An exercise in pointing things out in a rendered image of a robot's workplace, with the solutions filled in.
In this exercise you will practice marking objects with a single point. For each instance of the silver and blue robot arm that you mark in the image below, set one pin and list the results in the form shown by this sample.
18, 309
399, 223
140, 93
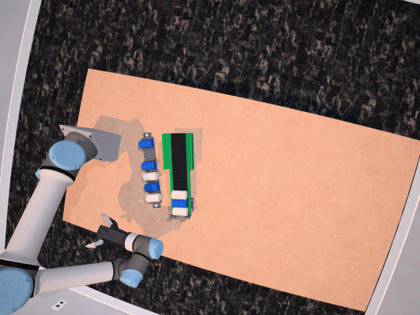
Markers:
19, 267

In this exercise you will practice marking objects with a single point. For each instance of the white cylinder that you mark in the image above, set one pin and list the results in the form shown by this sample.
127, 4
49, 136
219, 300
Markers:
153, 197
180, 211
179, 194
150, 176

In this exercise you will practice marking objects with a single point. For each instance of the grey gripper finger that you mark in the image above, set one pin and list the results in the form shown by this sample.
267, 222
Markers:
110, 221
99, 244

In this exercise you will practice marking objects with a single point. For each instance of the blue cylinder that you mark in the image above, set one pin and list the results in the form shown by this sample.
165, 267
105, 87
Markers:
151, 187
146, 143
149, 165
179, 203

